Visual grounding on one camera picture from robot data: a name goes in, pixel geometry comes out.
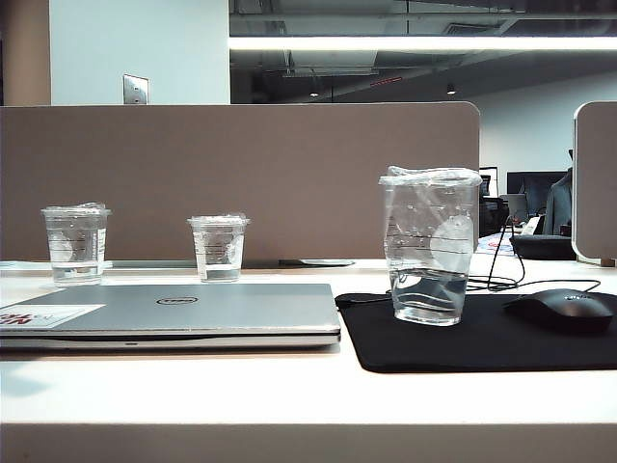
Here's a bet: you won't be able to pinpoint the long linear ceiling light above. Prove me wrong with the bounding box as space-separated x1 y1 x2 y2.
228 36 617 51

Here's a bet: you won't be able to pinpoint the clear plastic cup white label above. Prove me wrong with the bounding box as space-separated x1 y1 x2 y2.
40 202 113 286

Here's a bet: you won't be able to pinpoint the colourful printed papers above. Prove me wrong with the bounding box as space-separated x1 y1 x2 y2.
476 233 515 257

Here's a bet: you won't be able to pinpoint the black mouse pad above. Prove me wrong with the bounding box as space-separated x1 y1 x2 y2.
335 290 617 374

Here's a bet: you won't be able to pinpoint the silver Dell laptop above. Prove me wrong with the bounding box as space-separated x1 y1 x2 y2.
0 283 342 351

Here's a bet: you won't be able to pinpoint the thin black mouse cable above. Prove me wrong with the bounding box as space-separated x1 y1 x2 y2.
385 215 604 294

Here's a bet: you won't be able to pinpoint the black computer mouse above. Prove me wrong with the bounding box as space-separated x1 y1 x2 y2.
503 287 614 334

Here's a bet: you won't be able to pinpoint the metal wall switch plate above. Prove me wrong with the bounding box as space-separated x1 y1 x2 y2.
122 73 149 105

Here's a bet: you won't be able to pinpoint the tall clear plastic cup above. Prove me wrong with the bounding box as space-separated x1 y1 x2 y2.
378 165 482 328

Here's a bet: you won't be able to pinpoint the small clear plastic cup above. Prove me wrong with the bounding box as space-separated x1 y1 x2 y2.
186 211 252 284

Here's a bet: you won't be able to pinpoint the brown divider white edge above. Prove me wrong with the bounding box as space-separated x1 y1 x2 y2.
572 100 617 265

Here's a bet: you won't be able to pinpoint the grey jacket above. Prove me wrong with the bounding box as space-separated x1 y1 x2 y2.
544 166 575 236

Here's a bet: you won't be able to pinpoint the wide brown desk divider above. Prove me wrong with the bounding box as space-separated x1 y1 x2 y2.
0 100 482 264

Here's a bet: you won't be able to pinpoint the black round pouch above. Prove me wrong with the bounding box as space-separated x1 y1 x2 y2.
509 233 575 261

